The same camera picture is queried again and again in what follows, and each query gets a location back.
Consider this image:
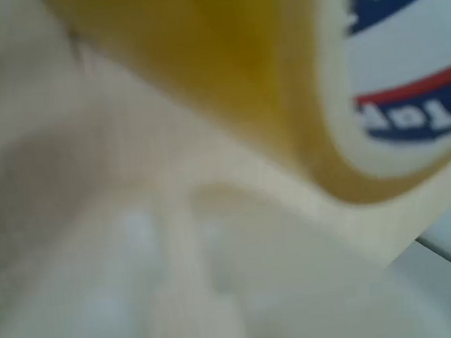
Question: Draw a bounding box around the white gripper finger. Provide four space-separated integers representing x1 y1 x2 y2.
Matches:
0 0 451 338

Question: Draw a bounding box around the big yellowish printed-core tape roll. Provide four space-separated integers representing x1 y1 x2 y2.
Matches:
41 0 451 240

